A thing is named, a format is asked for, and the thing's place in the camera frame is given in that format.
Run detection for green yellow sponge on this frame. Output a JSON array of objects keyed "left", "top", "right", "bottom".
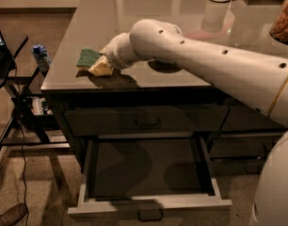
[{"left": 76, "top": 48, "right": 102, "bottom": 71}]

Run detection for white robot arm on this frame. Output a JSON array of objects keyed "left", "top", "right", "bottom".
[{"left": 91, "top": 19, "right": 288, "bottom": 226}]

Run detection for dark cabinet counter unit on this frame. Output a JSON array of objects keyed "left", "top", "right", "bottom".
[{"left": 41, "top": 0, "right": 288, "bottom": 161}]

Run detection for closed top drawer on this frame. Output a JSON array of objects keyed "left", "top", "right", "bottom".
[{"left": 64, "top": 105, "right": 228, "bottom": 137}]

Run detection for open grey middle drawer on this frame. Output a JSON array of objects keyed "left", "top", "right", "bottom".
[{"left": 68, "top": 135, "right": 232, "bottom": 222}]

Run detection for plastic water bottle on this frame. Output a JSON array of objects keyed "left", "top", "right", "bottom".
[{"left": 32, "top": 44, "right": 52, "bottom": 73}]

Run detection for right closed drawers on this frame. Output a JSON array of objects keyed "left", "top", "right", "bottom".
[{"left": 207, "top": 105, "right": 287, "bottom": 174}]

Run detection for brown shoe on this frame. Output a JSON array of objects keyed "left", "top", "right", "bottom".
[{"left": 0, "top": 203, "right": 28, "bottom": 226}]

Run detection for black cable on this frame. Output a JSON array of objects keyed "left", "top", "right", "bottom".
[{"left": 13, "top": 66, "right": 31, "bottom": 226}]

